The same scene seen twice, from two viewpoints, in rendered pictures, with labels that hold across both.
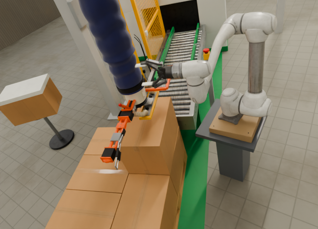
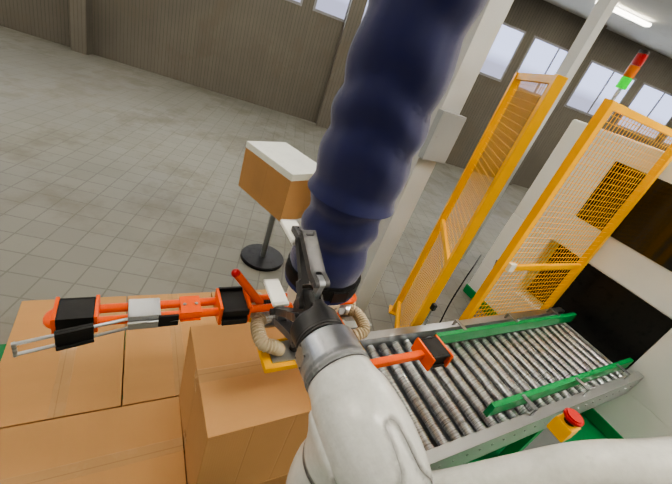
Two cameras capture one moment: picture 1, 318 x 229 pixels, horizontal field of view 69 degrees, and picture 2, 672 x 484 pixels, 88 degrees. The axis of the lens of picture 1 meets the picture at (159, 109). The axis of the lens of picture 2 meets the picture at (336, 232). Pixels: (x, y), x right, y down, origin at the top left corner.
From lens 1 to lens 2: 94 cm
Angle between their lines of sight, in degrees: 29
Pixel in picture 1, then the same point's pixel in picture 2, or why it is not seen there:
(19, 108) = (258, 171)
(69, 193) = not seen: hidden behind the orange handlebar
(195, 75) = (325, 447)
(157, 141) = (224, 424)
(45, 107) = (278, 200)
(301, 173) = not seen: outside the picture
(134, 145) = (200, 369)
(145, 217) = not seen: outside the picture
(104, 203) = (91, 380)
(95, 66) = (384, 225)
